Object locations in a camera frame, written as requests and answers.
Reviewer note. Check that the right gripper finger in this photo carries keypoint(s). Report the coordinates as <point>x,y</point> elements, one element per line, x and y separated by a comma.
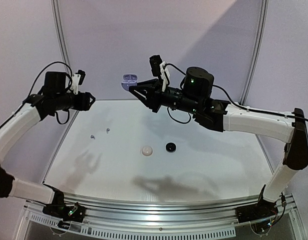
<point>149,83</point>
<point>144,94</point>

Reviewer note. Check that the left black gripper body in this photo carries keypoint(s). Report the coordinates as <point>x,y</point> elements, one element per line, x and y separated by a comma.
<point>83,101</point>

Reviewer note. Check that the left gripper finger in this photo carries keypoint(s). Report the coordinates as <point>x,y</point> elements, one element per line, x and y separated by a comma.
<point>92,96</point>
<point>92,101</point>

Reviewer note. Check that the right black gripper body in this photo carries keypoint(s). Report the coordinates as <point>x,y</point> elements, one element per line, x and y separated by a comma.
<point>155,95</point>

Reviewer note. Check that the purple earbud charging case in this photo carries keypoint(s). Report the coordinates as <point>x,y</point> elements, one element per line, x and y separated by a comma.
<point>129,80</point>

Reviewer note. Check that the pink earbud charging case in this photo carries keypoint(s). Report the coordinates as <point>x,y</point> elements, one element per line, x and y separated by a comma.
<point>147,151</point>

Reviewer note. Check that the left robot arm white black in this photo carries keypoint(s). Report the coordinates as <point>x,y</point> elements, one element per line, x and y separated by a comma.
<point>59,93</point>

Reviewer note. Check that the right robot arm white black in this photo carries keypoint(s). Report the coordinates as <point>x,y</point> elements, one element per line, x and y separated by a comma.
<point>225,115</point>

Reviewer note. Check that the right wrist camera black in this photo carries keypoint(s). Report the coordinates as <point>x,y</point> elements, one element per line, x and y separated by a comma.
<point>155,62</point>

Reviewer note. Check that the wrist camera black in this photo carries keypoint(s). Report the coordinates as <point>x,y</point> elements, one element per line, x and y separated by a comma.
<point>155,62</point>
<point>82,76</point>

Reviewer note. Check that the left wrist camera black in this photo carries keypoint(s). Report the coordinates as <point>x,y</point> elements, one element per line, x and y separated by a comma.
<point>82,76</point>

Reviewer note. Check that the left aluminium frame post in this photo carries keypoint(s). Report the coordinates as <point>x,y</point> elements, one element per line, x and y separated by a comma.
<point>55,6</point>

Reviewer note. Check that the aluminium frame post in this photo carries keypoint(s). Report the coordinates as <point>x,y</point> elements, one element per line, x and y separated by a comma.
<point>55,6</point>
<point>256,50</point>

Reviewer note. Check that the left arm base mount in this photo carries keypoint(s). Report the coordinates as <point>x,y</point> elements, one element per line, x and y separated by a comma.
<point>66,212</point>

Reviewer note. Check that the aluminium front rail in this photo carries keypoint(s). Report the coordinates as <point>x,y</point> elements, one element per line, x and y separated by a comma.
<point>107,219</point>

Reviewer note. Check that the right aluminium frame post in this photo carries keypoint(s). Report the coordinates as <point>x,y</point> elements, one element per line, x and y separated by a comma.
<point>256,50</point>

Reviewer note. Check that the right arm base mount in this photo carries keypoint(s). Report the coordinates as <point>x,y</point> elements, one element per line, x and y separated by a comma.
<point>260,210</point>

